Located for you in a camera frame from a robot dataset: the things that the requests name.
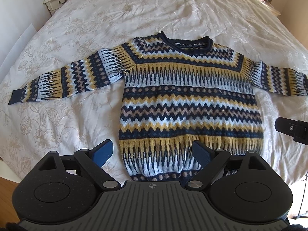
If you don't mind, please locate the navy yellow patterned knit sweater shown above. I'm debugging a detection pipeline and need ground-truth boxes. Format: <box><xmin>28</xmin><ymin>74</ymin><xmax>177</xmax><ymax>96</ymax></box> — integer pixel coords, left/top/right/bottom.
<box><xmin>9</xmin><ymin>32</ymin><xmax>307</xmax><ymax>181</ymax></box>

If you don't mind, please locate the cream floral bedspread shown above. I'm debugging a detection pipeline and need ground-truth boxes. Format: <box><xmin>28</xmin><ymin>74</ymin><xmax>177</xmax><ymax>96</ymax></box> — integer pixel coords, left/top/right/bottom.
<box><xmin>1</xmin><ymin>0</ymin><xmax>307</xmax><ymax>184</ymax></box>

